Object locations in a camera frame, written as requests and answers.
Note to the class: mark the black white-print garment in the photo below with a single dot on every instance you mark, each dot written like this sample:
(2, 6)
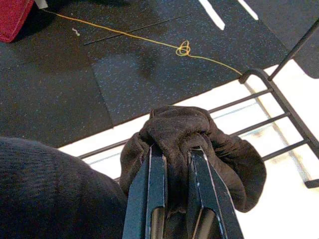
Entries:
(189, 129)

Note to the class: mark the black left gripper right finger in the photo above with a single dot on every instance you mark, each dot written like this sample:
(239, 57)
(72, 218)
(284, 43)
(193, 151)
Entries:
(211, 199)

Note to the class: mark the red cloth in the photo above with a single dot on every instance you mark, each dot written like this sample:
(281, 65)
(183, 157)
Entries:
(11, 17)

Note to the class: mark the black floor mat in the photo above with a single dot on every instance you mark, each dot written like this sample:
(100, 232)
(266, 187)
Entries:
(74, 87)

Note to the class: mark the white floor tape strip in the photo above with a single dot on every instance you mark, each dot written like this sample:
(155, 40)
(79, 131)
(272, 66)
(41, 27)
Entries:
(249, 10)
(214, 17)

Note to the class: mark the black metal clothes rack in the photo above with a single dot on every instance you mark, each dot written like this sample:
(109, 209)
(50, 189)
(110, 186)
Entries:
(286, 104)

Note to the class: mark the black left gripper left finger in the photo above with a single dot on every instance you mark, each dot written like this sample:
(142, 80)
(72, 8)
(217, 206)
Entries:
(149, 194)

